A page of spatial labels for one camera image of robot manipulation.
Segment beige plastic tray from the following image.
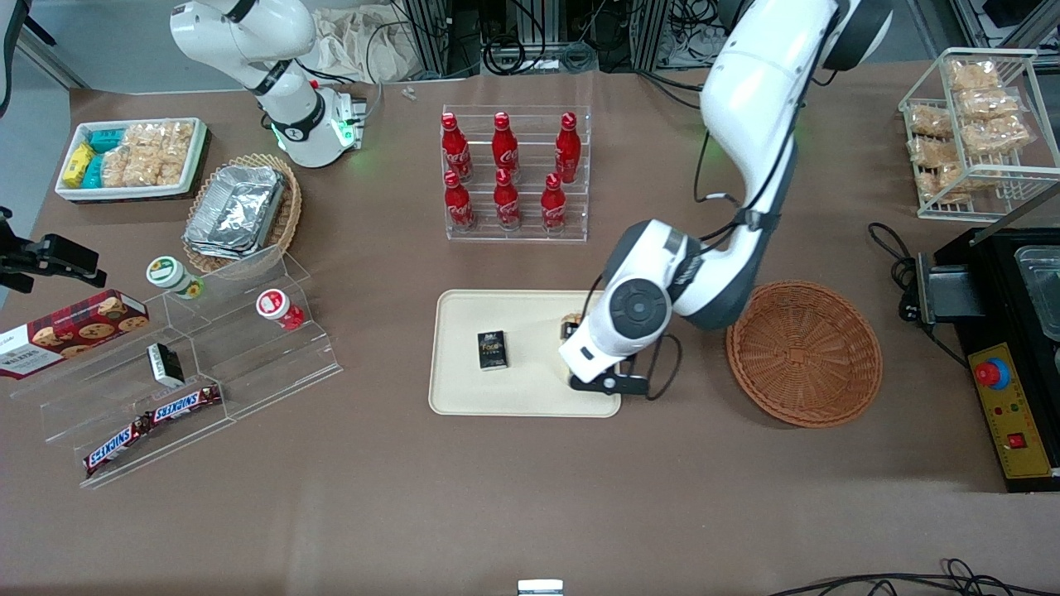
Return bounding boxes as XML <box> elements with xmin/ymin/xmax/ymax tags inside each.
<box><xmin>428</xmin><ymin>289</ymin><xmax>622</xmax><ymax>418</ymax></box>

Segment round brown wicker basket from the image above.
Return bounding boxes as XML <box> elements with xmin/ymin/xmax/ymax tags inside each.
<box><xmin>726</xmin><ymin>280</ymin><xmax>884</xmax><ymax>429</ymax></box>

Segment oval tan wicker basket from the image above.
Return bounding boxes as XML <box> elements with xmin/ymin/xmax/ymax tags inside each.
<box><xmin>182</xmin><ymin>153</ymin><xmax>303</xmax><ymax>276</ymax></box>

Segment small black printed box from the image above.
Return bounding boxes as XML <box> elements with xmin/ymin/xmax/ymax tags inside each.
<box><xmin>477</xmin><ymin>330</ymin><xmax>508</xmax><ymax>371</ymax></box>

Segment clear acrylic bottle rack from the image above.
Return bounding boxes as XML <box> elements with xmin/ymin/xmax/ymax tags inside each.
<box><xmin>441</xmin><ymin>104</ymin><xmax>591</xmax><ymax>243</ymax></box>

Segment red cola bottle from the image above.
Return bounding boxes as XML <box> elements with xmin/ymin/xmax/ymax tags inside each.
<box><xmin>541</xmin><ymin>172</ymin><xmax>568</xmax><ymax>234</ymax></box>
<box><xmin>555</xmin><ymin>112</ymin><xmax>582</xmax><ymax>185</ymax></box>
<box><xmin>441</xmin><ymin>112</ymin><xmax>474</xmax><ymax>183</ymax></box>
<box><xmin>494</xmin><ymin>168</ymin><xmax>523</xmax><ymax>231</ymax></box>
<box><xmin>492</xmin><ymin>112</ymin><xmax>520</xmax><ymax>179</ymax></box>
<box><xmin>443</xmin><ymin>170</ymin><xmax>477</xmax><ymax>233</ymax></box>

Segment red lid cup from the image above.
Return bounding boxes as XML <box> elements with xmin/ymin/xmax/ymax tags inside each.
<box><xmin>255</xmin><ymin>288</ymin><xmax>306</xmax><ymax>332</ymax></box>

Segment clear acrylic stepped stand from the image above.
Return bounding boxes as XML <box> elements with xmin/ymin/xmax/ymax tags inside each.
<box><xmin>10</xmin><ymin>244</ymin><xmax>343</xmax><ymax>489</ymax></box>

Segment aluminium foil container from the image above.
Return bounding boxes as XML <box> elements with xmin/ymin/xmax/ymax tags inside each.
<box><xmin>184</xmin><ymin>165</ymin><xmax>287</xmax><ymax>262</ymax></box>

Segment beige cloth bag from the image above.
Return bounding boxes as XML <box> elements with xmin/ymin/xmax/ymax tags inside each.
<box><xmin>313</xmin><ymin>7</ymin><xmax>415</xmax><ymax>84</ymax></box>

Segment black appliance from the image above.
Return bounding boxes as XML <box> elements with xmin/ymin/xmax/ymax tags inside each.
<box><xmin>914</xmin><ymin>227</ymin><xmax>1060</xmax><ymax>495</ymax></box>

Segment clear bag fried snack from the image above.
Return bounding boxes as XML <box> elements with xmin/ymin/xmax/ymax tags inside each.
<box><xmin>964</xmin><ymin>116</ymin><xmax>1033</xmax><ymax>156</ymax></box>
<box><xmin>948</xmin><ymin>60</ymin><xmax>1001</xmax><ymax>92</ymax></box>
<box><xmin>908</xmin><ymin>136</ymin><xmax>963</xmax><ymax>168</ymax></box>
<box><xmin>914</xmin><ymin>161</ymin><xmax>992</xmax><ymax>204</ymax></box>
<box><xmin>956</xmin><ymin>89</ymin><xmax>1021</xmax><ymax>122</ymax></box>
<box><xmin>908</xmin><ymin>104</ymin><xmax>955</xmax><ymax>138</ymax></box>

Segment brown chocolate bar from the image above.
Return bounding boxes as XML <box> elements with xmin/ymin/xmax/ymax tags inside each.
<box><xmin>145</xmin><ymin>384</ymin><xmax>223</xmax><ymax>425</ymax></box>
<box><xmin>84</xmin><ymin>414</ymin><xmax>155</xmax><ymax>477</ymax></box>

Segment green lid cup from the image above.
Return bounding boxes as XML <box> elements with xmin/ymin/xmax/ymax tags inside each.
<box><xmin>147</xmin><ymin>256</ymin><xmax>205</xmax><ymax>300</ymax></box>

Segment small black white box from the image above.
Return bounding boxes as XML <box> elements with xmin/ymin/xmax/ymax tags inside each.
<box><xmin>147</xmin><ymin>343</ymin><xmax>186</xmax><ymax>388</ymax></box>

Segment clear bag rice crackers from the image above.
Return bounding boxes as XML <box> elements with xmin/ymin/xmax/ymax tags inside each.
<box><xmin>101</xmin><ymin>122</ymin><xmax>196</xmax><ymax>189</ymax></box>

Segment white rectangular snack bin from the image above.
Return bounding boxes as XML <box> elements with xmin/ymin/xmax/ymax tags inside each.
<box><xmin>55</xmin><ymin>118</ymin><xmax>208</xmax><ymax>202</ymax></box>

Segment red tartan cookie box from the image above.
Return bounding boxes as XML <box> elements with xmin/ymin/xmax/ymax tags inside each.
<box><xmin>0</xmin><ymin>289</ymin><xmax>151</xmax><ymax>380</ymax></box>

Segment yellow snack pack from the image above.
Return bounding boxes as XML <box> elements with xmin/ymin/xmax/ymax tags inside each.
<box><xmin>62</xmin><ymin>142</ymin><xmax>97</xmax><ymax>189</ymax></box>

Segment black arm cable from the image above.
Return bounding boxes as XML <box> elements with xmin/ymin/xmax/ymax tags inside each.
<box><xmin>580</xmin><ymin>33</ymin><xmax>833</xmax><ymax>403</ymax></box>

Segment black coiled cable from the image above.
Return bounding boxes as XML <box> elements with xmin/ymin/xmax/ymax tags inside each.
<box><xmin>483</xmin><ymin>35</ymin><xmax>532</xmax><ymax>77</ymax></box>

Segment aluminium frame profile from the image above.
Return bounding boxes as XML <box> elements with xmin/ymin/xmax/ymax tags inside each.
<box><xmin>632</xmin><ymin>0</ymin><xmax>670</xmax><ymax>72</ymax></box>
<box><xmin>404</xmin><ymin>0</ymin><xmax>453</xmax><ymax>80</ymax></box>

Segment black table cable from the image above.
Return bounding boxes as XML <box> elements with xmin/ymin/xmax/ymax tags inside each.
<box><xmin>867</xmin><ymin>222</ymin><xmax>971</xmax><ymax>367</ymax></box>

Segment black thin cable bundle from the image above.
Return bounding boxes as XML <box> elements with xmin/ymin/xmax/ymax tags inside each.
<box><xmin>766</xmin><ymin>558</ymin><xmax>1060</xmax><ymax>596</ymax></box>

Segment white wire basket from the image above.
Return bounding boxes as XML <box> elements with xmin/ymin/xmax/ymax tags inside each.
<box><xmin>899</xmin><ymin>48</ymin><xmax>1060</xmax><ymax>221</ymax></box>

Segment black camera clamp mount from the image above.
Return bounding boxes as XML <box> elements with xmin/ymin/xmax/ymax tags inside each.
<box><xmin>0</xmin><ymin>207</ymin><xmax>108</xmax><ymax>295</ymax></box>

